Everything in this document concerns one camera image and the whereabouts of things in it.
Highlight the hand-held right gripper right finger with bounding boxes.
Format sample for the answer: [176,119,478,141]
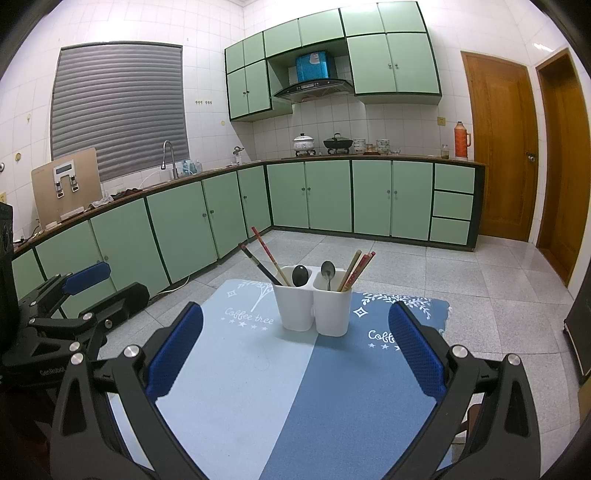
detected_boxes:
[383,300,543,480]

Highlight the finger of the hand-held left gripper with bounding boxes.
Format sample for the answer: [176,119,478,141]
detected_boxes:
[18,261,112,326]
[76,282,151,357]

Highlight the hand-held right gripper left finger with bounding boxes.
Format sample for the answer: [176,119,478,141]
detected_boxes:
[48,302,206,480]

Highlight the white two-compartment utensil holder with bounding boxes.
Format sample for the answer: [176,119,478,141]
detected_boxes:
[272,265,354,337]

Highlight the red patterned chopstick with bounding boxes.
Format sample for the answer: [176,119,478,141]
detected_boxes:
[347,251,376,291]
[344,253,370,291]
[251,226,286,286]

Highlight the plain wooden chopstick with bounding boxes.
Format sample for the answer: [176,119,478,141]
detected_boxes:
[341,250,363,292]
[337,250,361,292]

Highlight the black chopstick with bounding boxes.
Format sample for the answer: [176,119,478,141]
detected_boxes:
[244,250,278,285]
[239,243,281,286]

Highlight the beige water purifier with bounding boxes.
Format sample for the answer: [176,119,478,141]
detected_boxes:
[31,148,102,229]

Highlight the dark panel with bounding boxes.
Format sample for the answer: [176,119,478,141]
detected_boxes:
[0,202,14,278]

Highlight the two-tone blue table mat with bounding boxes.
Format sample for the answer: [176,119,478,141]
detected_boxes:
[108,278,453,480]

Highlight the metal kitchen faucet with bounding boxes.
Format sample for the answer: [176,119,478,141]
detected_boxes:
[161,141,180,180]

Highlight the grey window blind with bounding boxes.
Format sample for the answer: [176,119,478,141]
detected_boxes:
[50,42,190,183]

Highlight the green base cabinets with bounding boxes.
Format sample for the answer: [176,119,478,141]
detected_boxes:
[9,159,485,305]

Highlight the orange thermos flask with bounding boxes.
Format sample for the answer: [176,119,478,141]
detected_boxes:
[454,122,472,161]

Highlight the closed wooden door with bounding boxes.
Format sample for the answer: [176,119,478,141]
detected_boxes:
[461,51,539,243]

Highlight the black wok with lid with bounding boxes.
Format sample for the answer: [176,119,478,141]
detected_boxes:
[322,133,354,154]

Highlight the black range hood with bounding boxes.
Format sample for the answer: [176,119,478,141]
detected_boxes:
[272,79,354,103]

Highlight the blue box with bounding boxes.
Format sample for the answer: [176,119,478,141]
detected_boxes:
[295,52,334,82]

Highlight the wooden door in frame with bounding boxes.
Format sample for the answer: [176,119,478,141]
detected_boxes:
[536,47,591,289]

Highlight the green wall cabinets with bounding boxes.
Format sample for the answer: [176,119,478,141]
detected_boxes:
[224,1,443,123]

